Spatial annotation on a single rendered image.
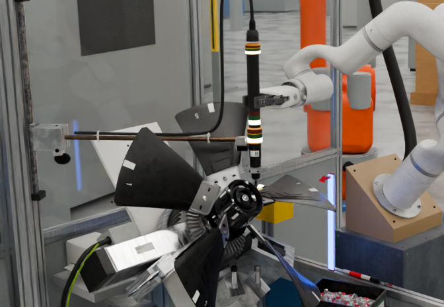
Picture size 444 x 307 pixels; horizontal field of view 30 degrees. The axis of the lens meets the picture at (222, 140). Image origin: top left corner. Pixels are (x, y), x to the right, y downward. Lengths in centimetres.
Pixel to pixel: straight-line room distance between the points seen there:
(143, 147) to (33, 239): 56
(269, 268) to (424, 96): 804
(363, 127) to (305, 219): 260
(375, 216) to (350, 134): 346
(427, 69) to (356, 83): 437
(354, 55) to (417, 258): 78
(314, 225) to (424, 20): 166
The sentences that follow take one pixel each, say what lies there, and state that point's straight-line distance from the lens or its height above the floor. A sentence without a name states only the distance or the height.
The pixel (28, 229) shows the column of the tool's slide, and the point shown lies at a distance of 263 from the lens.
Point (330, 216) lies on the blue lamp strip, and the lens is 271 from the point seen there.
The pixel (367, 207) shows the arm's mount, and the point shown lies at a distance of 287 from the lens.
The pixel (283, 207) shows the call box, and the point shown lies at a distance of 286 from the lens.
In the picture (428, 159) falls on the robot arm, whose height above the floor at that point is 122.
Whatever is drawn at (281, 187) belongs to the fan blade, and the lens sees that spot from 255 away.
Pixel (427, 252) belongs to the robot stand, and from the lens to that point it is 289.
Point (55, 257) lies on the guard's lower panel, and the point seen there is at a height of 90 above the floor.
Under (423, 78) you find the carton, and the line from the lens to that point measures 1054.
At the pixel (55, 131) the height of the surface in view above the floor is 139.
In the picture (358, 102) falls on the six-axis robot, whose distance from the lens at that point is 622.
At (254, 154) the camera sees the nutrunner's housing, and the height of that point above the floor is 133.
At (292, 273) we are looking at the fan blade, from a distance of 232.
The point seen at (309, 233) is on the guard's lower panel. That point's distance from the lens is 380.
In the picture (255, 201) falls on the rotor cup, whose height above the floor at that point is 121.
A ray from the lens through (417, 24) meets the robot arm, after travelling 238.
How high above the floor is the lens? 189
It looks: 13 degrees down
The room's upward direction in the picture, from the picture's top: 2 degrees counter-clockwise
